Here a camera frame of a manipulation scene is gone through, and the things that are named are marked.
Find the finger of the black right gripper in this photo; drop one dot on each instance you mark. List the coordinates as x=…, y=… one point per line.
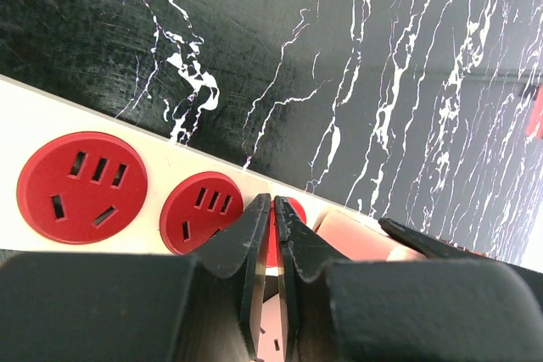
x=434, y=248

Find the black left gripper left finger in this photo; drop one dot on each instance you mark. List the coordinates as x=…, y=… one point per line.
x=203, y=306

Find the pink power strip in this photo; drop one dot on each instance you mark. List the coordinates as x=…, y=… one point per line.
x=270, y=346

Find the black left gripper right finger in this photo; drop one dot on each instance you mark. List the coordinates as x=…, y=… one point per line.
x=337, y=309

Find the red block on right arm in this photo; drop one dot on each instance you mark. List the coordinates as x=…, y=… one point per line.
x=534, y=126

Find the beige power strip red sockets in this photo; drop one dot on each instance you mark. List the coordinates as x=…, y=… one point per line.
x=30, y=118

